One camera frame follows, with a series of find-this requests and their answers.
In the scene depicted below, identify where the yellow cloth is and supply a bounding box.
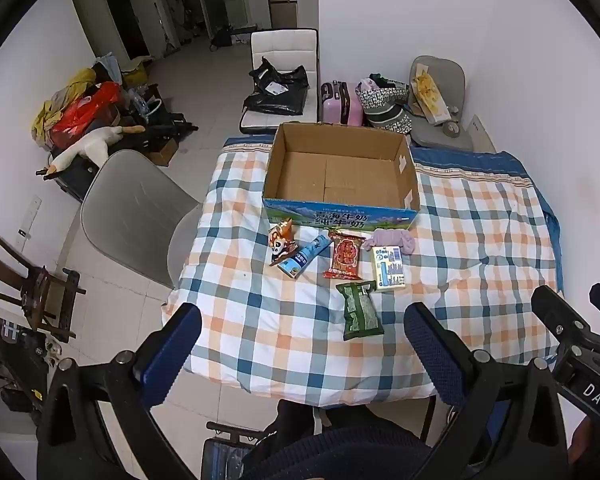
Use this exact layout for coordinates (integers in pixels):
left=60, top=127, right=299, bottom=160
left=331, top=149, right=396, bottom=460
left=33, top=67, right=97, bottom=142

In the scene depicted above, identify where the blue and white tube pack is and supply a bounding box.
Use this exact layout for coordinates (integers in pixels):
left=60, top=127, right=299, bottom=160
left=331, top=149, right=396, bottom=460
left=278, top=234, right=329, bottom=279

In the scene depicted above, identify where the green snack packet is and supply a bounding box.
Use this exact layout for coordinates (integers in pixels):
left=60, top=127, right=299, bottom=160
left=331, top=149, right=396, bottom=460
left=335, top=280, right=385, bottom=342

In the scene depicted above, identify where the white goose plush toy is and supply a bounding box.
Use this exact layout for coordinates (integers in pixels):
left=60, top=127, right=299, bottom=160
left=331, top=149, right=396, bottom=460
left=46, top=125, right=146, bottom=176

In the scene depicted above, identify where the grey shell chair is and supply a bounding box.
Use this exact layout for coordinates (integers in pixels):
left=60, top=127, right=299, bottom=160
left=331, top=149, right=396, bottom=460
left=80, top=150, right=204, bottom=290

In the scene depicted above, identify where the red plastic bag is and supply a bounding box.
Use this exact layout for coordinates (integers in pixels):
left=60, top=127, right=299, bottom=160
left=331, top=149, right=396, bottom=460
left=49, top=81, right=122, bottom=149

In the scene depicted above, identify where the grey padded chair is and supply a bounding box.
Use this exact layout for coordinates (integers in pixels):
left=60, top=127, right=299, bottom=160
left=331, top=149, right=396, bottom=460
left=407, top=55, right=475, bottom=153

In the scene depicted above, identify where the yellow toy on card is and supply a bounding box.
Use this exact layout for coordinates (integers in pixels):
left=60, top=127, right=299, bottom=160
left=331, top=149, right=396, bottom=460
left=414, top=63, right=453, bottom=125

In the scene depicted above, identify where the black suitcase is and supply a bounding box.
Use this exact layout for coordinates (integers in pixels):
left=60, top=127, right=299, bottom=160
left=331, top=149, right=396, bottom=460
left=50, top=147, right=108, bottom=204

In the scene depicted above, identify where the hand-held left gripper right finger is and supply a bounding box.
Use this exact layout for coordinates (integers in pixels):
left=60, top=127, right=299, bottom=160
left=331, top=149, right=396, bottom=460
left=404, top=302, right=572, bottom=480

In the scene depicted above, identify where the checked blanket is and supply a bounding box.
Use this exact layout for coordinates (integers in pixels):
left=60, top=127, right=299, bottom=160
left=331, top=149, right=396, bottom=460
left=162, top=144, right=561, bottom=404

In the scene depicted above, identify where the purple cloth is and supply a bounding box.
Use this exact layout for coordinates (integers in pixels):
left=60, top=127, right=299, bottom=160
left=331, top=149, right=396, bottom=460
left=362, top=229, right=416, bottom=256

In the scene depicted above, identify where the pink suitcase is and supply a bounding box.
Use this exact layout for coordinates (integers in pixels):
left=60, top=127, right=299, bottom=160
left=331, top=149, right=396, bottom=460
left=320, top=80, right=365, bottom=127

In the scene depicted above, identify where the orange cartoon snack packet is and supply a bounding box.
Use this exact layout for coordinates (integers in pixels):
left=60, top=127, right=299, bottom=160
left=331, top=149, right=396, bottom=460
left=268, top=218, right=299, bottom=267

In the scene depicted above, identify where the person's dark clothing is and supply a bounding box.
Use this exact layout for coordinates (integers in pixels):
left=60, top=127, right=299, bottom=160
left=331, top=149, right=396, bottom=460
left=240, top=399, right=491, bottom=480

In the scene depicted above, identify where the dark wooden chair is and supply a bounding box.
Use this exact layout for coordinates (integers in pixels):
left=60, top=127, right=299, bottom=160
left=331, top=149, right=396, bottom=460
left=0, top=231, right=87, bottom=344

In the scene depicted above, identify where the small white blue box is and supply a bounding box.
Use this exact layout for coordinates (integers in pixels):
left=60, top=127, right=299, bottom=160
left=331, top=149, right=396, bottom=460
left=371, top=245, right=407, bottom=293

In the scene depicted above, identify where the dark equipment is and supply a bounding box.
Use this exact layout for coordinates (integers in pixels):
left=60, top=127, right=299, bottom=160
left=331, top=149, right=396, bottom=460
left=0, top=307, right=53, bottom=413

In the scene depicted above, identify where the pile of clothes and bags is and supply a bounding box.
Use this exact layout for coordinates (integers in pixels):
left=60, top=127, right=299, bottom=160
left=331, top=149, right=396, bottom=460
left=111, top=84, right=199, bottom=153

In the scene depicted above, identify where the white padded chair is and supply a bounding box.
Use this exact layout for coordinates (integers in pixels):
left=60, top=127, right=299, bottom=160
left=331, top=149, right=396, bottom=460
left=238, top=28, right=320, bottom=135

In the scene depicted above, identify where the patterned tote bag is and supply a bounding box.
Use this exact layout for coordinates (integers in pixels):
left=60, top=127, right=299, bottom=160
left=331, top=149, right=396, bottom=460
left=355, top=74, right=413, bottom=135

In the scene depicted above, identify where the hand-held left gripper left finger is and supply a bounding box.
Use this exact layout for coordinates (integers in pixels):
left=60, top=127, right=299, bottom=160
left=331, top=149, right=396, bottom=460
left=37, top=302, right=203, bottom=480

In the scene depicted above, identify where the black plastic bag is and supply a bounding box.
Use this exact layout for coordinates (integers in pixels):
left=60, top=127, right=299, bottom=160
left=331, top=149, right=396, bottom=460
left=243, top=56, right=310, bottom=116

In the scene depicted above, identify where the small brown cardboard box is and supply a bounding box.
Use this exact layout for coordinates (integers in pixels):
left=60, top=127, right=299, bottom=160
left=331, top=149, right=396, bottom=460
left=147, top=137, right=180, bottom=167

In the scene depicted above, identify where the black frame stool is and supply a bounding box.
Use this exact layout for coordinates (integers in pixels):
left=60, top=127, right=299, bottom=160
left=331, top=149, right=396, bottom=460
left=200, top=421, right=278, bottom=480

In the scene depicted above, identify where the red snack packet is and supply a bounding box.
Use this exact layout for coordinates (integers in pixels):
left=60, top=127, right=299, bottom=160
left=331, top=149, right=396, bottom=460
left=323, top=229, right=367, bottom=281

